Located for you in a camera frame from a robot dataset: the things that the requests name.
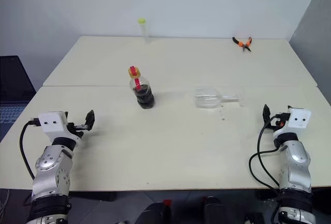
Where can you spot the small cola bottle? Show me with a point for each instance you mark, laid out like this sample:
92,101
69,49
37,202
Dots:
144,97

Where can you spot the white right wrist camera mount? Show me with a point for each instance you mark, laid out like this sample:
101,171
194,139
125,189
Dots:
300,120

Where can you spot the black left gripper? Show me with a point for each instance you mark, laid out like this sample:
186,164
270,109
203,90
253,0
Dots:
76,127

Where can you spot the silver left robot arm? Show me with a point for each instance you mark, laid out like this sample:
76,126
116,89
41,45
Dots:
49,164

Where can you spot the clear wine glass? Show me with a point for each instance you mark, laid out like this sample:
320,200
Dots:
207,98

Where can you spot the orange black pliers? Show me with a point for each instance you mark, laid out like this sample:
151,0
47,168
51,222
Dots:
240,43

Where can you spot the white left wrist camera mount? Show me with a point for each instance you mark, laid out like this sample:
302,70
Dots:
53,125

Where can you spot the clear tube yellow-green cap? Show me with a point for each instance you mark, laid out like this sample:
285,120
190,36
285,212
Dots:
142,27

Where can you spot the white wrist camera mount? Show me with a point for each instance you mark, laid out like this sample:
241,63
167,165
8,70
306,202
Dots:
300,120
53,125

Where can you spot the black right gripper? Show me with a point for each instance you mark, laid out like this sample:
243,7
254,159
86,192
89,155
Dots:
283,117

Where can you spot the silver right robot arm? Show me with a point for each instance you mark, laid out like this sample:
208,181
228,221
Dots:
294,162

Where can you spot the dark rounded shape red tab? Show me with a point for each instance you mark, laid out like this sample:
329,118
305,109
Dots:
152,213

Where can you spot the dark laptop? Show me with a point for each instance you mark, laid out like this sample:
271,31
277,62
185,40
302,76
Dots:
13,79

